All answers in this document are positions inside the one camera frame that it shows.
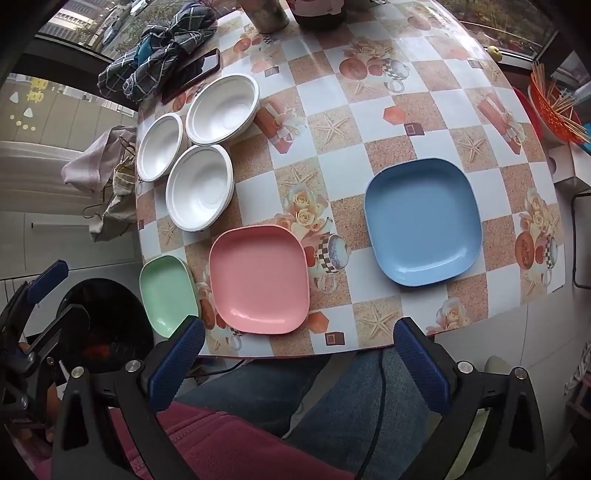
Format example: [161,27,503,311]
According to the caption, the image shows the blue square plate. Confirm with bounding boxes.
[364,158,483,288]

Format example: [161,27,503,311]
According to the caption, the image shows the dark plaid cloth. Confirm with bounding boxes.
[98,4,218,99]

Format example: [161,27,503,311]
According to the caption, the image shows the orange plastic colander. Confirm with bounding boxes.
[527,69,591,141]

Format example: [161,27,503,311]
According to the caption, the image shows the checkered printed tablecloth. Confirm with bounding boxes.
[135,0,573,358]

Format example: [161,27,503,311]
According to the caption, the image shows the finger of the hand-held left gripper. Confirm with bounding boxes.
[0,260,69,352]
[18,305,92,370]

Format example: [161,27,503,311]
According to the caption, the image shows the pink garment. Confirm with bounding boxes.
[111,401,356,480]

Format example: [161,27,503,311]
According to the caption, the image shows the black metal frame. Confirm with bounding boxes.
[570,189,591,289]

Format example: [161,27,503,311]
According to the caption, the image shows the white cardboard box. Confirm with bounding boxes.
[547,145,591,183]

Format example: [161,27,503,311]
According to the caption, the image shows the dark pot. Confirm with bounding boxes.
[293,0,347,28]

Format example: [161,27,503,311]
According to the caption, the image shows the white round bowl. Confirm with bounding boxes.
[165,144,233,232]
[185,74,260,146]
[137,112,184,182]

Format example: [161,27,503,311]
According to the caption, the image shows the metal cup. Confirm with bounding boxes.
[249,0,291,34]

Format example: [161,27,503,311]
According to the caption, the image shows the white washing machine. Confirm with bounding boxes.
[0,138,155,384]

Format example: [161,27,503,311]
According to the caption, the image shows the beige towel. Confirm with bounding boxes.
[90,168,140,241]

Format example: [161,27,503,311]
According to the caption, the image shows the red plastic basin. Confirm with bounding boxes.
[512,87,548,139]

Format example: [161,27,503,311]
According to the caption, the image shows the person's legs in jeans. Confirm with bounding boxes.
[175,346,430,477]

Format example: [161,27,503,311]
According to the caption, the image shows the pink square plate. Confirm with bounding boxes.
[209,225,311,335]

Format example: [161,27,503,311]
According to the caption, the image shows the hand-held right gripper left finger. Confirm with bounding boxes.
[51,315,206,480]

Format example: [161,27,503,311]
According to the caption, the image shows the phone in red case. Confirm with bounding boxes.
[161,48,221,104]

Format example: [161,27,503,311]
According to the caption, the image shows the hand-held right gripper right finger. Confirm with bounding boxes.
[392,316,548,480]

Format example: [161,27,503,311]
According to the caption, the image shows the red basket with skewers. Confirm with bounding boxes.
[531,60,591,139]

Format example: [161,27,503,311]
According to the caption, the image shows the green square plate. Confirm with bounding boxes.
[140,255,200,339]

